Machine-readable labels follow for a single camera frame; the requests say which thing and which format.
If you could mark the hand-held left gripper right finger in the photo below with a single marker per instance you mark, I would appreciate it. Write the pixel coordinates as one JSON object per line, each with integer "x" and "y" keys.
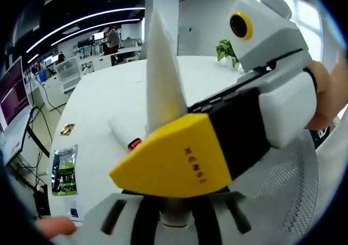
{"x": 204, "y": 223}

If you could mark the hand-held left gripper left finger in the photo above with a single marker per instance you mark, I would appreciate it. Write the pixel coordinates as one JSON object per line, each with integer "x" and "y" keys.
{"x": 130, "y": 220}

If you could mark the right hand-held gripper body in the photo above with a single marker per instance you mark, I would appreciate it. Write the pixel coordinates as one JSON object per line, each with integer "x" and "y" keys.
{"x": 272, "y": 38}

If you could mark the red-collared white skincare bottle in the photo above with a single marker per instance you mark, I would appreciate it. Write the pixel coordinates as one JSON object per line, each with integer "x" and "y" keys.
{"x": 135, "y": 143}

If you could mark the green black skincare sachet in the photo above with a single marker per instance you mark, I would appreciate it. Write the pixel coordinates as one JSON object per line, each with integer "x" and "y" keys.
{"x": 63, "y": 171}

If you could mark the small gold skincare packet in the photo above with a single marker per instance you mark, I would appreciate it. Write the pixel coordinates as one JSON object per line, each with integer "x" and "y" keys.
{"x": 67, "y": 129}

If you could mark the person's left hand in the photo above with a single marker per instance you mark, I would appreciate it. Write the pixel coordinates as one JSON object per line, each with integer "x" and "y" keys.
{"x": 55, "y": 226}

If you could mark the person's right hand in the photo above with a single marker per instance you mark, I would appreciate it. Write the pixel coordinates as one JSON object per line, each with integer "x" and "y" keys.
{"x": 331, "y": 98}

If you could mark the green potted plant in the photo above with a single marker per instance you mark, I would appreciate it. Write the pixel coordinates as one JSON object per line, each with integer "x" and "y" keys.
{"x": 225, "y": 49}

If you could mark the black computer tower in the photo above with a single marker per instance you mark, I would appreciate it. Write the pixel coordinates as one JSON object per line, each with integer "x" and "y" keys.
{"x": 42, "y": 201}

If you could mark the white mesh office chair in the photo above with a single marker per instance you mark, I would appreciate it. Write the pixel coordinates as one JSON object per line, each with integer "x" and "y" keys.
{"x": 285, "y": 174}

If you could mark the white column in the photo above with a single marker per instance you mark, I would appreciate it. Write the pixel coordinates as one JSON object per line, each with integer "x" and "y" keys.
{"x": 168, "y": 0}

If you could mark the white slatted shelf unit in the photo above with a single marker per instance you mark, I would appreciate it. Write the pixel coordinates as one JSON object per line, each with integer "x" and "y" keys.
{"x": 69, "y": 73}

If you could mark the white low cabinet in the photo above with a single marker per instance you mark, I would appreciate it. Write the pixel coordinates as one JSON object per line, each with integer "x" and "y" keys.
{"x": 50, "y": 89}

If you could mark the white desk with black legs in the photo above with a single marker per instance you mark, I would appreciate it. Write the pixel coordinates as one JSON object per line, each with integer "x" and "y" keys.
{"x": 11, "y": 147}

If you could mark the blue bin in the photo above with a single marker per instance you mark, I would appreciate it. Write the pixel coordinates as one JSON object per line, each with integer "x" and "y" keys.
{"x": 42, "y": 76}

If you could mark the white-framed computer monitor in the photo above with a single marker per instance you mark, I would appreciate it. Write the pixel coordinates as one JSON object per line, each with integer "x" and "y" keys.
{"x": 12, "y": 98}

